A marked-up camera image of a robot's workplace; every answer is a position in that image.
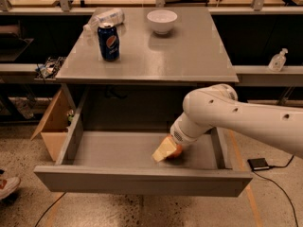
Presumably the cardboard box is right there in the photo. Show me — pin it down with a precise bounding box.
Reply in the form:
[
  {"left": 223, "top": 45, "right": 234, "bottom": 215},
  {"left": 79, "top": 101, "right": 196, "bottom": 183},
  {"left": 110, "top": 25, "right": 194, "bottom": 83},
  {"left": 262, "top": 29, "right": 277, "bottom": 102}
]
[{"left": 31, "top": 89, "right": 72, "bottom": 161}]

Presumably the white ceramic bowl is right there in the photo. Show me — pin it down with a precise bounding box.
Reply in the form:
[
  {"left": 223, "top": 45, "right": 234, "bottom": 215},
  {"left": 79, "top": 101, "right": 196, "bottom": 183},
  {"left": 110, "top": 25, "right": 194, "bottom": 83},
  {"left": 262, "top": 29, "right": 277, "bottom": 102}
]
[{"left": 147, "top": 9, "right": 178, "bottom": 34}]

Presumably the black floor cable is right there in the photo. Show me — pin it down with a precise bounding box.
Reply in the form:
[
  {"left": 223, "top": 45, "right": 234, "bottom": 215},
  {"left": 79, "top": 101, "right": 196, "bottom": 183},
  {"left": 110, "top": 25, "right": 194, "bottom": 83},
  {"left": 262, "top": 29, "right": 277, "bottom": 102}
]
[{"left": 33, "top": 191, "right": 67, "bottom": 227}]

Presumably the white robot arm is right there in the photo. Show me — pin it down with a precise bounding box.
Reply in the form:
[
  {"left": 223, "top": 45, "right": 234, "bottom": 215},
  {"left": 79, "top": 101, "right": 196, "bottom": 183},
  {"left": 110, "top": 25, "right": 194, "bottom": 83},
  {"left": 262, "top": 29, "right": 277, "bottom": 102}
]
[{"left": 152, "top": 84, "right": 303, "bottom": 162}]

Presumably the clear plastic water bottle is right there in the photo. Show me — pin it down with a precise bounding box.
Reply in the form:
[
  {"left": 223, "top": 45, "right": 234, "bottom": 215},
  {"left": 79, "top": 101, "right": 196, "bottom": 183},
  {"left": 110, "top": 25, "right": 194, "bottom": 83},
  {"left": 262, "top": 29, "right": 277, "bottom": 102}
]
[{"left": 83, "top": 8, "right": 125, "bottom": 32}]

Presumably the grey open drawer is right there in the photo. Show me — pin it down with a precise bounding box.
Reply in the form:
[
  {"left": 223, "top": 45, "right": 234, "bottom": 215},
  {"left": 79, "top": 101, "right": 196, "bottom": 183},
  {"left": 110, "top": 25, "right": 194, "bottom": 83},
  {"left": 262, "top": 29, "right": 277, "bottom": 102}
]
[{"left": 34, "top": 110, "right": 252, "bottom": 197}]

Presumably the white sneaker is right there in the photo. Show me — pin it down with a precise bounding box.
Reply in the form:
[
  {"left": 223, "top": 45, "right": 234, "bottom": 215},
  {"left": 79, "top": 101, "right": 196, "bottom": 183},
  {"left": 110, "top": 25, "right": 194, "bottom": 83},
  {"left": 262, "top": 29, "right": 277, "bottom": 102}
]
[{"left": 0, "top": 177, "right": 21, "bottom": 200}]

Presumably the grey counter cabinet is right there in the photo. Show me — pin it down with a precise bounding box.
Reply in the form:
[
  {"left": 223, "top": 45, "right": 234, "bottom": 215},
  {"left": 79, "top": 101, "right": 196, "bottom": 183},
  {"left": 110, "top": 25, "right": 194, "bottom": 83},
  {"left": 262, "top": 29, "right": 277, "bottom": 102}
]
[{"left": 57, "top": 7, "right": 238, "bottom": 131}]

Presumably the hand sanitizer pump bottle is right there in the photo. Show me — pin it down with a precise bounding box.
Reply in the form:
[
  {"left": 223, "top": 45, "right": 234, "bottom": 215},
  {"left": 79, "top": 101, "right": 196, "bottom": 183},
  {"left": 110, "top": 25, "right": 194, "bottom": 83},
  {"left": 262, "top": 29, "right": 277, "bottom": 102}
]
[{"left": 268, "top": 48, "right": 288, "bottom": 72}]

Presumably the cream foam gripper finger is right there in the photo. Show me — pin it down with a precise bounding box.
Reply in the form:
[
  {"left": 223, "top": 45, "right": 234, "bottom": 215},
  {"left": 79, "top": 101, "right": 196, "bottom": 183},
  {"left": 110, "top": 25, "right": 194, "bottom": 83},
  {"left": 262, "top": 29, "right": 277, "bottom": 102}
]
[{"left": 152, "top": 136, "right": 177, "bottom": 162}]

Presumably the black pedal cable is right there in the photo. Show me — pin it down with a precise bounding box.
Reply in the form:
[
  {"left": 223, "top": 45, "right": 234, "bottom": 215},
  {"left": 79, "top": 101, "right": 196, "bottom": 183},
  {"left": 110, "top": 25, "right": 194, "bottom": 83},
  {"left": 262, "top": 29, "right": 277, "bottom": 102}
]
[{"left": 252, "top": 154, "right": 303, "bottom": 227}]

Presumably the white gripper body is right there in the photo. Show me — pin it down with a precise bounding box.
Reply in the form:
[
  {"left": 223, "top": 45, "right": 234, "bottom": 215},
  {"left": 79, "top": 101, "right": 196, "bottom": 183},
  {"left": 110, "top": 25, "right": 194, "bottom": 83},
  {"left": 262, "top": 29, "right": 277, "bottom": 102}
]
[{"left": 170, "top": 113, "right": 211, "bottom": 147}]

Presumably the blue Pepsi can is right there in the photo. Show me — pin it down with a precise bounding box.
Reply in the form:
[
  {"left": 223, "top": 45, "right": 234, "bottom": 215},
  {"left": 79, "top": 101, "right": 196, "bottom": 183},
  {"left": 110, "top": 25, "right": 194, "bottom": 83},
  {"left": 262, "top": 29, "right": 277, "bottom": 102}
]
[{"left": 98, "top": 23, "right": 119, "bottom": 61}]

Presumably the orange fruit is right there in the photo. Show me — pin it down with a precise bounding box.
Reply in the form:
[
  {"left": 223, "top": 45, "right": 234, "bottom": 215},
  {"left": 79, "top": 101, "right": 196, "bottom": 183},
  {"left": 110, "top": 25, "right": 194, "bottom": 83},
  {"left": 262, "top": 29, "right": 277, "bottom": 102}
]
[{"left": 168, "top": 145, "right": 183, "bottom": 159}]

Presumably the black foot pedal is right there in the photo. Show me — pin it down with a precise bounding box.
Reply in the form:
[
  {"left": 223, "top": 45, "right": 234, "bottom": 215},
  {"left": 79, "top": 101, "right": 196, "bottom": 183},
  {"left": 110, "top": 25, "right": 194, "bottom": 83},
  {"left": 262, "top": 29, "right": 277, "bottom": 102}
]
[{"left": 247, "top": 158, "right": 270, "bottom": 171}]

